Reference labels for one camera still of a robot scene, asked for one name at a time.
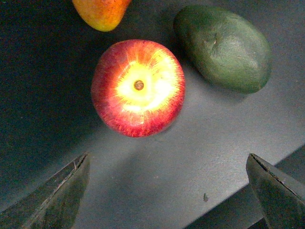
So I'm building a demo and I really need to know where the dark green avocado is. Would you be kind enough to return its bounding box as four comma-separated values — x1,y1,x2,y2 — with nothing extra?
173,5,272,94

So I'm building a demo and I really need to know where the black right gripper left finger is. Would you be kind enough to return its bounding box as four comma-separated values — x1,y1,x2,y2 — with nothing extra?
0,153,90,229

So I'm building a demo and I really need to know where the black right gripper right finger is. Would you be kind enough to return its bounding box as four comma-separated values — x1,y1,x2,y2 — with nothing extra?
246,154,305,229

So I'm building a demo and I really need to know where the orange yellow mango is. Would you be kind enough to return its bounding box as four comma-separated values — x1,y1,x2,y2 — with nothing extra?
72,0,131,32

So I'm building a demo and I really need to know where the red yellow apple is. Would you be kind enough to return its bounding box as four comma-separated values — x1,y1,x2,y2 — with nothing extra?
91,39,185,137

